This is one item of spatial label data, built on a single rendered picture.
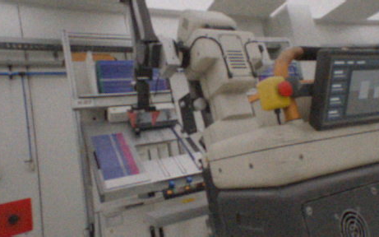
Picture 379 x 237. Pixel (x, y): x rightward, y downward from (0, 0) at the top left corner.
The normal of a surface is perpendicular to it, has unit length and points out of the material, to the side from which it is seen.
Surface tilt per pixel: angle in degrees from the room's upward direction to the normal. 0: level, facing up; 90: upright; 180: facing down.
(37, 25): 90
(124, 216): 90
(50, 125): 90
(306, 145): 90
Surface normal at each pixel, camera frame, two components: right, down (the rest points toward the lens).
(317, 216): 0.46, -0.24
